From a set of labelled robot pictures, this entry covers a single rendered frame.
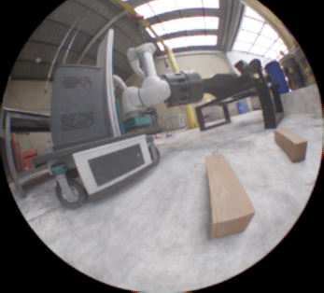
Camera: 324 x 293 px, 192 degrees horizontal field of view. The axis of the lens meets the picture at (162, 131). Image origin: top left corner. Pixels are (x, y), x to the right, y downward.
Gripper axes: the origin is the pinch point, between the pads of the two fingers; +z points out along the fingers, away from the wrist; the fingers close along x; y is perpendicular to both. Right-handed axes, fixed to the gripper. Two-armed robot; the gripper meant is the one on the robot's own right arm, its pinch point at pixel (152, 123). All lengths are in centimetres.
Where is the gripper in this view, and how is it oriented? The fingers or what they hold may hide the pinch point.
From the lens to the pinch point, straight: 104.2
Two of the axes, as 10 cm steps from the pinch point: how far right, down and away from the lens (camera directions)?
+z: 2.4, 9.7, 0.3
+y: -5.9, 1.7, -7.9
